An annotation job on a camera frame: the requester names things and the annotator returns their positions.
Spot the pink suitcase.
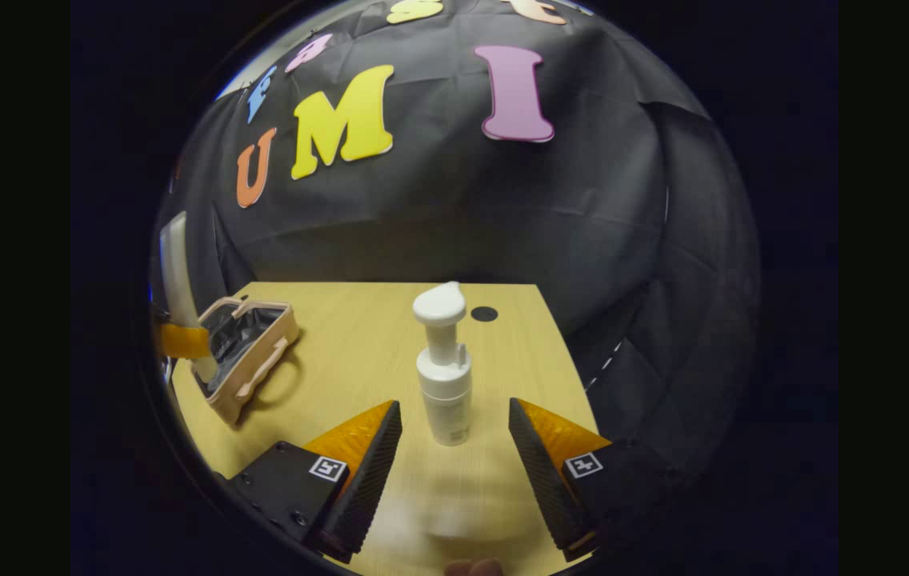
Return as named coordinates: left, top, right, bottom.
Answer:
left=194, top=296, right=301, bottom=426

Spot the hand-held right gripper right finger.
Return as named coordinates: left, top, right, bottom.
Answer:
left=507, top=397, right=683, bottom=562

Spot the white tube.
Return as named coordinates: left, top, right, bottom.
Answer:
left=160, top=211, right=219, bottom=383

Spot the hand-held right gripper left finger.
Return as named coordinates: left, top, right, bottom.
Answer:
left=224, top=400, right=404, bottom=565

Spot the black backdrop cloth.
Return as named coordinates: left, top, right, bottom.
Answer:
left=152, top=0, right=761, bottom=481

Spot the white pump bottle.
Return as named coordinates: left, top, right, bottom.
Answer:
left=411, top=281, right=473, bottom=447

